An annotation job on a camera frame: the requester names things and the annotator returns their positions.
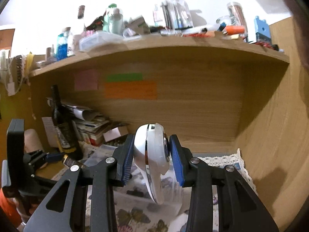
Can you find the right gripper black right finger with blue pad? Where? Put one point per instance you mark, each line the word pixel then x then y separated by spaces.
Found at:
pixel 239 207

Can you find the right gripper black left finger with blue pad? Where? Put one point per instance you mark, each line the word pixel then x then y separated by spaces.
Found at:
pixel 64 207

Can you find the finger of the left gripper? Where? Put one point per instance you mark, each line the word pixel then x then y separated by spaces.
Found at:
pixel 54 157

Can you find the black gold lighter bar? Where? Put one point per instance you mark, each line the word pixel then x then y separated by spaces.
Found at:
pixel 69 162

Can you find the white handheld massager device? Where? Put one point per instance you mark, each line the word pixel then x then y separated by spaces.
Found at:
pixel 151 157

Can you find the clear plastic storage box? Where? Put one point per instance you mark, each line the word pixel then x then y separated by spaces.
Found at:
pixel 99 154

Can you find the cream ceramic mug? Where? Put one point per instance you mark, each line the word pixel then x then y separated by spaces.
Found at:
pixel 32 144

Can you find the white paper sheet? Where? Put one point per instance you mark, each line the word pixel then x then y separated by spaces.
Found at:
pixel 50 131

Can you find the dark wine bottle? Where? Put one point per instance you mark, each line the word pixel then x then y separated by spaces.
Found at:
pixel 64 127

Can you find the stack of books and papers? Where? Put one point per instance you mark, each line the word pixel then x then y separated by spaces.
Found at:
pixel 90 125

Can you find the butterfly print lace cloth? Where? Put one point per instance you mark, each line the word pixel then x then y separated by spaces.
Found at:
pixel 136 211

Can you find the small white pink box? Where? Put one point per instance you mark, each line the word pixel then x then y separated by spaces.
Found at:
pixel 115 133

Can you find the pink sticky note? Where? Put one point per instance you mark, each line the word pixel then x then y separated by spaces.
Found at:
pixel 86 80

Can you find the blue liquid bottle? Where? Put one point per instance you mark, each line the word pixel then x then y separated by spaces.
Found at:
pixel 62 45

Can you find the green sticky note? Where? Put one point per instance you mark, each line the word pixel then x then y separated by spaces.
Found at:
pixel 124 77

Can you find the orange sticky note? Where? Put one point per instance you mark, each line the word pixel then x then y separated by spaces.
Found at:
pixel 137 90

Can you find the clear flat lidded box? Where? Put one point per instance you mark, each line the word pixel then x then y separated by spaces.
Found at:
pixel 97 39

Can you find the green cap toner bottle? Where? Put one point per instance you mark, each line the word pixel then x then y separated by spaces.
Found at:
pixel 113 20

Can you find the wooden shelf board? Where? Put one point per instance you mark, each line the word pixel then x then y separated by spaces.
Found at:
pixel 175 49

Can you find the orange marker tube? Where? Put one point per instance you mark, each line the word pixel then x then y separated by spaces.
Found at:
pixel 233 30

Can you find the blue plastic block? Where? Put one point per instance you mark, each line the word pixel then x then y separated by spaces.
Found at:
pixel 262 30

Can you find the tall clear tube container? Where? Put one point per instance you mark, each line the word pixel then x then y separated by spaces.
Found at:
pixel 237 17

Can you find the clear packaged brush set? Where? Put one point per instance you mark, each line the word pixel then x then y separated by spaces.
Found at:
pixel 172 14

